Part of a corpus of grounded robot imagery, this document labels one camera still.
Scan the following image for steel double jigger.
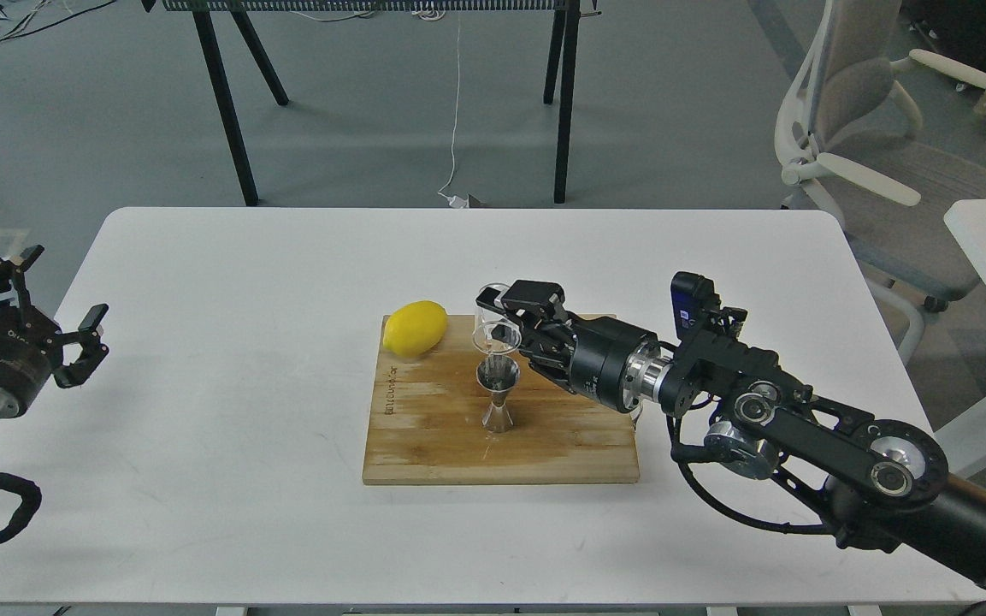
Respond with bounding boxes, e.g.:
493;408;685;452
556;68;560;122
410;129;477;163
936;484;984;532
475;355;521;433

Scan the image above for wooden cutting board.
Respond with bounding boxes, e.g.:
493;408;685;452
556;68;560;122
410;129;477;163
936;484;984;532
363;315;640;486

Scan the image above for clear glass measuring cup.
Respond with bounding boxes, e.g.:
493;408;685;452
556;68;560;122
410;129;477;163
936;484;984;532
470;283;523;355

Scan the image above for white hanging cable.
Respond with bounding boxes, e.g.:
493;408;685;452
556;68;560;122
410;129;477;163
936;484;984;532
437;12;473;210

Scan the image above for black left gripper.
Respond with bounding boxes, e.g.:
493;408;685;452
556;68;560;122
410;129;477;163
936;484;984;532
0;245;109;418

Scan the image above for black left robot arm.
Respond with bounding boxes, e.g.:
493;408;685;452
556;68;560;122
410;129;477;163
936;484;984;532
0;245;109;545

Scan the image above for beige office chair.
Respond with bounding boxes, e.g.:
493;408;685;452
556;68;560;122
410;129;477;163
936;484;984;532
774;1;986;362

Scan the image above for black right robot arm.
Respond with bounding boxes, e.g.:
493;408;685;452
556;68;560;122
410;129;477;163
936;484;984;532
475;270;986;591

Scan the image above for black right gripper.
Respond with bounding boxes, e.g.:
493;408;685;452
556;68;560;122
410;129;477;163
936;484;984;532
503;280;670;413

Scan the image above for black metal frame table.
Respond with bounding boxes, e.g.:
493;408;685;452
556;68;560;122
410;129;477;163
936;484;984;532
141;1;601;207

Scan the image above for yellow lemon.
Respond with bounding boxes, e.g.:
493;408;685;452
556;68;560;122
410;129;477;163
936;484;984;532
381;300;448;358

